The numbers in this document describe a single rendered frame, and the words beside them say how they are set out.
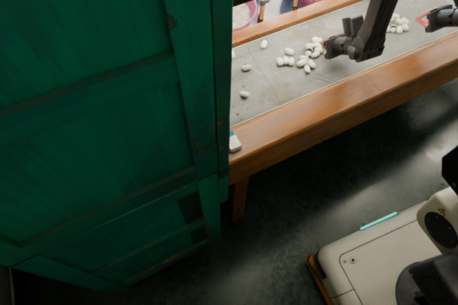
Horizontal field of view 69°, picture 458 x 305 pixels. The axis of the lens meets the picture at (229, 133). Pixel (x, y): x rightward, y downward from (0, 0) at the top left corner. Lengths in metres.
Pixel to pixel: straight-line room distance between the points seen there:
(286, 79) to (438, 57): 0.55
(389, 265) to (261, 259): 0.55
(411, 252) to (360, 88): 0.71
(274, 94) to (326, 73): 0.21
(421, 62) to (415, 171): 0.84
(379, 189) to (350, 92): 0.86
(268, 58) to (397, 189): 1.07
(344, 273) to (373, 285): 0.11
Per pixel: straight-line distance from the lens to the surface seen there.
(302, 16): 1.37
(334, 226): 1.77
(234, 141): 0.97
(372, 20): 0.96
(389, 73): 1.27
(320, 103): 1.11
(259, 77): 1.17
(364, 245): 1.49
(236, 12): 1.41
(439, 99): 2.41
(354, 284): 1.45
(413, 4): 1.63
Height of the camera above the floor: 1.64
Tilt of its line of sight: 60 degrees down
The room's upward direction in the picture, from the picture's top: 1 degrees clockwise
